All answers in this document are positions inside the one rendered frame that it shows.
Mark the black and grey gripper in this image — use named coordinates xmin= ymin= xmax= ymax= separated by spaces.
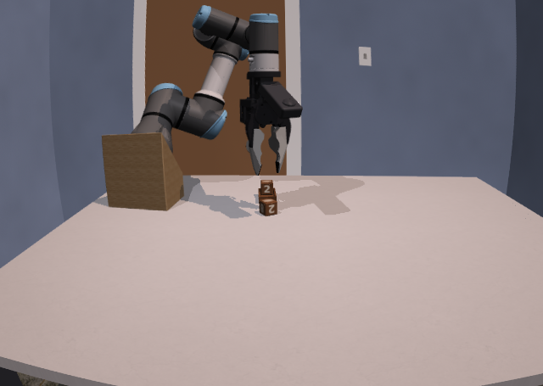
xmin=240 ymin=71 xmax=291 ymax=176

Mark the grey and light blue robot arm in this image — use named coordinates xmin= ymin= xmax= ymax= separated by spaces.
xmin=131 ymin=5 xmax=303 ymax=153

